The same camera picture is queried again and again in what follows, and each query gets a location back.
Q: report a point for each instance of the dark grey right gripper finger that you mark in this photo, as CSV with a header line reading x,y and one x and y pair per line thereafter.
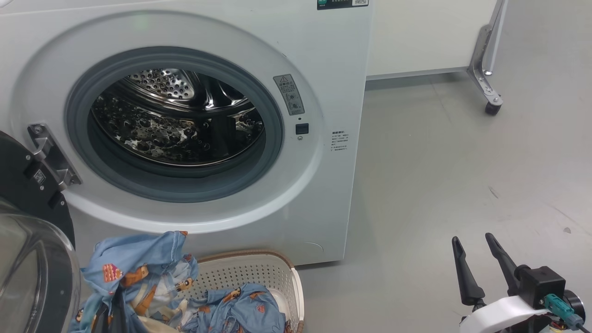
x,y
465,273
504,266

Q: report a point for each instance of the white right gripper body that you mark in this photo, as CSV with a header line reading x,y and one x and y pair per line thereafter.
x,y
499,317

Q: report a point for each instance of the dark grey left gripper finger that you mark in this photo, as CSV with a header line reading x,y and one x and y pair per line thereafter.
x,y
101,323
122,314

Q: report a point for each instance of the round glass washing machine door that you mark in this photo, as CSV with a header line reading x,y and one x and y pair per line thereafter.
x,y
27,259

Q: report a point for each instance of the cream perforated laundry basket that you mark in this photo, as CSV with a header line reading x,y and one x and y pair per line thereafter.
x,y
249,273

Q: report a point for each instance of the white front-load washing machine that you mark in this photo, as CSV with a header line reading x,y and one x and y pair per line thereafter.
x,y
314,194

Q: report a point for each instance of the black caster wheel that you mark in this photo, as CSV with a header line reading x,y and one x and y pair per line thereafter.
x,y
493,109

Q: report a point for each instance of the metal partition leg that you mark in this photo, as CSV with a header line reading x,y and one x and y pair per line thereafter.
x,y
485,60

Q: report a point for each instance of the white partition panel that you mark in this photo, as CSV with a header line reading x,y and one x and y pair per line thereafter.
x,y
416,32

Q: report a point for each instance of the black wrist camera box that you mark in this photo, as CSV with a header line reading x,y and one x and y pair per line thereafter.
x,y
541,284

